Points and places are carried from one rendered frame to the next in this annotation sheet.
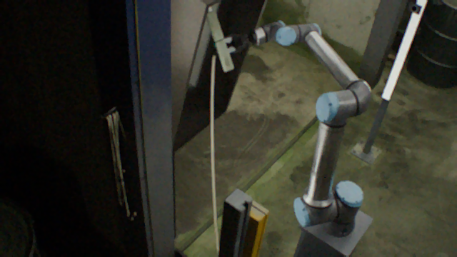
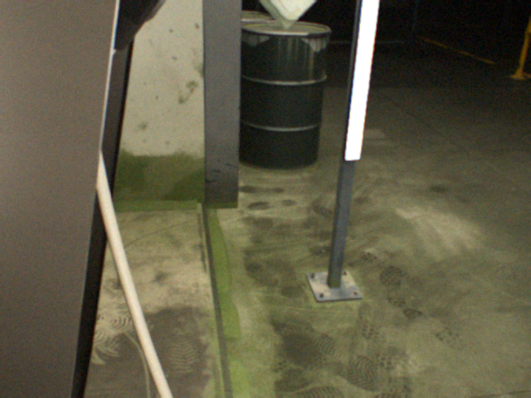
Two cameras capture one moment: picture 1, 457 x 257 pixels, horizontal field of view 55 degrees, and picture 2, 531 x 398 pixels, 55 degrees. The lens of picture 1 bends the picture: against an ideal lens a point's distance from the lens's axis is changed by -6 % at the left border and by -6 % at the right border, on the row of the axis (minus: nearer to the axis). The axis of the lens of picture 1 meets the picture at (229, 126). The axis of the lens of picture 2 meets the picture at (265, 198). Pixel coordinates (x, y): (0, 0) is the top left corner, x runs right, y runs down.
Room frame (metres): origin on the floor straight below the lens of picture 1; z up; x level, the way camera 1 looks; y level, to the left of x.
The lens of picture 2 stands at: (1.54, 0.40, 1.29)
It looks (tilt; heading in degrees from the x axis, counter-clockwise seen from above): 26 degrees down; 315
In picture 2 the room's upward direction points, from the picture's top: 2 degrees clockwise
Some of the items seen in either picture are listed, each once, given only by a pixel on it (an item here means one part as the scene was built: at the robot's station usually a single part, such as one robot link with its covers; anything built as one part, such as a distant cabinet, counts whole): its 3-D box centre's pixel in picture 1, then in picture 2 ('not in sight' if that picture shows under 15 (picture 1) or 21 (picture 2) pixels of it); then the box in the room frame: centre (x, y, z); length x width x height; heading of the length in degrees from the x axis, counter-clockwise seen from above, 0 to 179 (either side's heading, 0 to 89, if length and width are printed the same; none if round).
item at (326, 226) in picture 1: (339, 216); not in sight; (1.45, -0.62, 0.69); 0.19 x 0.19 x 0.10
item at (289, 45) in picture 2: (447, 38); (281, 96); (3.88, -2.03, 0.44); 0.59 x 0.58 x 0.89; 160
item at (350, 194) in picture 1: (344, 201); not in sight; (1.45, -0.62, 0.83); 0.17 x 0.15 x 0.18; 112
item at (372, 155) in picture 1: (365, 151); (333, 285); (2.63, -1.13, 0.01); 0.20 x 0.20 x 0.01; 56
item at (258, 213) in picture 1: (243, 230); not in sight; (0.82, -0.08, 1.42); 0.12 x 0.06 x 0.26; 56
